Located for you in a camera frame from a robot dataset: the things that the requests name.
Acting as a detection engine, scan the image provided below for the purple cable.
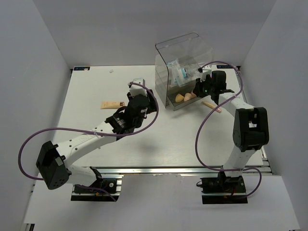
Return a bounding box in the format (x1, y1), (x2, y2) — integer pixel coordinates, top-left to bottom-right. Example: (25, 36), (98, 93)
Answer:
(18, 82), (159, 202)
(195, 60), (262, 199)

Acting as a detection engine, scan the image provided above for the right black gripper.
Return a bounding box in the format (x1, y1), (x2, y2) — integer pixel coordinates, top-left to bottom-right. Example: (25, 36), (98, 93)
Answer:
(193, 76), (215, 98)

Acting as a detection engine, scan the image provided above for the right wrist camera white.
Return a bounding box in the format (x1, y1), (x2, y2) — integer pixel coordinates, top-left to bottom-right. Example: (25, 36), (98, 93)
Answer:
(200, 68), (212, 82)

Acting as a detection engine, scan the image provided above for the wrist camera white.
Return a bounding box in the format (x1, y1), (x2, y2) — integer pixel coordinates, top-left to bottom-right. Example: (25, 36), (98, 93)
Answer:
(200, 68), (212, 82)
(129, 78), (147, 97)

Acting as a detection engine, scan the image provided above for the clear acrylic organizer box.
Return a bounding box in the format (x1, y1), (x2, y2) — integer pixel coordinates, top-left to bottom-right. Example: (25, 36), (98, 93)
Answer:
(155, 32), (214, 111)

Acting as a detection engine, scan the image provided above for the white blue sachet packet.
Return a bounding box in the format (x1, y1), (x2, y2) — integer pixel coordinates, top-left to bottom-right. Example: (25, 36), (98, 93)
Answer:
(167, 60), (185, 87)

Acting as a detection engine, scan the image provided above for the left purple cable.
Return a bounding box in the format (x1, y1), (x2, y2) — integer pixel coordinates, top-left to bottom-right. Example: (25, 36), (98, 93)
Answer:
(18, 82), (159, 202)

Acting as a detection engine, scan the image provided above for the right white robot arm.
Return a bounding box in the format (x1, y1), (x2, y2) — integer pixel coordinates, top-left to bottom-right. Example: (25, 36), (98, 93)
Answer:
(193, 71), (269, 192)

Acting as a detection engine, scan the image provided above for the beige rose-gold lipstick pen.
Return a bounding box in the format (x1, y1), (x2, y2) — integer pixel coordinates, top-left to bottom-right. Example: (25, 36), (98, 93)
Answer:
(202, 101), (221, 113)

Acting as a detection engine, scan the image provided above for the left blue table label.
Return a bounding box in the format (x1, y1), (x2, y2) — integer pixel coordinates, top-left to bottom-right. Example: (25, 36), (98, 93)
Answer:
(73, 66), (90, 71)

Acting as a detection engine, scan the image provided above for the right blue table label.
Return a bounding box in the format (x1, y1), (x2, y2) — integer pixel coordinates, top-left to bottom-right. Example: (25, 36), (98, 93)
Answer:
(216, 64), (233, 69)

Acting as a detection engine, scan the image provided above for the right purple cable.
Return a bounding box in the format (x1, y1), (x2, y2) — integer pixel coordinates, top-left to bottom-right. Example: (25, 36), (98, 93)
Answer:
(195, 60), (262, 199)

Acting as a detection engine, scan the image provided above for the beige makeup tube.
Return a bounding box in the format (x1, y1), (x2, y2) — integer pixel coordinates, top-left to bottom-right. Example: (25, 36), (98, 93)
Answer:
(100, 101), (125, 109)

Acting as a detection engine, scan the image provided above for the blue table label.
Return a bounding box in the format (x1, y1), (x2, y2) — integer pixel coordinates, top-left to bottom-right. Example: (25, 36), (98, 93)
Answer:
(73, 66), (90, 71)
(216, 64), (233, 69)

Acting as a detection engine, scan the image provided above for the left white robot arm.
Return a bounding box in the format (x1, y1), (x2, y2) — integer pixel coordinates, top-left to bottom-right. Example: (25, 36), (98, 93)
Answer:
(36, 90), (157, 192)

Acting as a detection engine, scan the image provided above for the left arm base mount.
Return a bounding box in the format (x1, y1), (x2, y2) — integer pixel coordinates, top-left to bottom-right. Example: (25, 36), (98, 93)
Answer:
(71, 167), (120, 202)

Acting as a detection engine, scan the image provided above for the aluminium rail front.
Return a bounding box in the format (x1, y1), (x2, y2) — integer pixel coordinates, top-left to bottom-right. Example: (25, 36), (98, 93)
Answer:
(96, 158), (273, 175)

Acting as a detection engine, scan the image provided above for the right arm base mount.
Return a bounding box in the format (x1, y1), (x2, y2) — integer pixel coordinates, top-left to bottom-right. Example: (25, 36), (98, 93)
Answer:
(196, 176), (248, 205)

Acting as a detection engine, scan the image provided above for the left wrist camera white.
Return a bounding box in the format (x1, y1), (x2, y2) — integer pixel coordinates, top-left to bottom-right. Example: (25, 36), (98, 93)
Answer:
(129, 78), (147, 97)

